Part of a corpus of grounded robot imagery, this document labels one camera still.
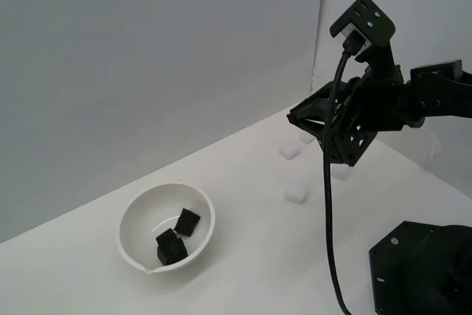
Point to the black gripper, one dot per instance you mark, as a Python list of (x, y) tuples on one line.
[(376, 108)]

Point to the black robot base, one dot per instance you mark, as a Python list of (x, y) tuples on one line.
[(424, 278)]

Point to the white bowl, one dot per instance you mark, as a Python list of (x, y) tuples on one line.
[(147, 211)]

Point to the white foam cube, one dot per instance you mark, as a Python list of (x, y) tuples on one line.
[(341, 173), (295, 191), (289, 149)]

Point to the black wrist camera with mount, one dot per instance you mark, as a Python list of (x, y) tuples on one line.
[(372, 23)]

